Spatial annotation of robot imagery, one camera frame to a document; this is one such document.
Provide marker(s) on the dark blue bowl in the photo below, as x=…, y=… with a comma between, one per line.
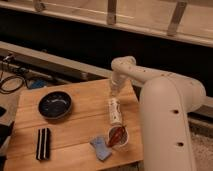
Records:
x=55, y=105

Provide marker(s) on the black white striped block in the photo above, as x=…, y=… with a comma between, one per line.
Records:
x=43, y=144

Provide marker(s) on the blue box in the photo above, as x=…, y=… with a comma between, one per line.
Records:
x=37, y=84

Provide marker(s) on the metal rail bracket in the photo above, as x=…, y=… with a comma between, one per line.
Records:
x=38, y=5
x=111, y=12

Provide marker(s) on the blue sponge cloth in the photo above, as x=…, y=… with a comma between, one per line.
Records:
x=101, y=149

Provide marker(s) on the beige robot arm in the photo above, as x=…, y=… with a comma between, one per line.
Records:
x=165, y=100

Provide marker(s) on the white plastic bottle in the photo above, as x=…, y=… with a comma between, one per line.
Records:
x=114, y=111

